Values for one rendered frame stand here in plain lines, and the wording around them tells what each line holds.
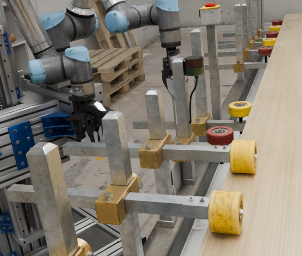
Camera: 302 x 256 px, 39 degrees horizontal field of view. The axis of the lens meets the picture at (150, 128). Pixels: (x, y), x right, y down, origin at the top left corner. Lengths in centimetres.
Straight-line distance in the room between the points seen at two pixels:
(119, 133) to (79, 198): 17
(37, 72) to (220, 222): 80
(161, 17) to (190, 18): 781
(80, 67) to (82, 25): 46
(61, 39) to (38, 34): 26
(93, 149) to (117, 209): 34
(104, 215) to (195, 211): 18
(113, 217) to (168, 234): 37
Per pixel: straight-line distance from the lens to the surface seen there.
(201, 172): 153
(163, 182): 118
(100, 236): 215
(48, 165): 65
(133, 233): 97
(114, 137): 87
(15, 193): 102
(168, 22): 151
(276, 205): 94
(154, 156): 106
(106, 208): 87
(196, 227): 137
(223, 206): 81
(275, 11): 903
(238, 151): 103
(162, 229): 124
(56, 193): 67
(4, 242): 206
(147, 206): 87
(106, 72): 463
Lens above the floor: 139
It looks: 20 degrees down
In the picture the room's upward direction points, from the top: 7 degrees counter-clockwise
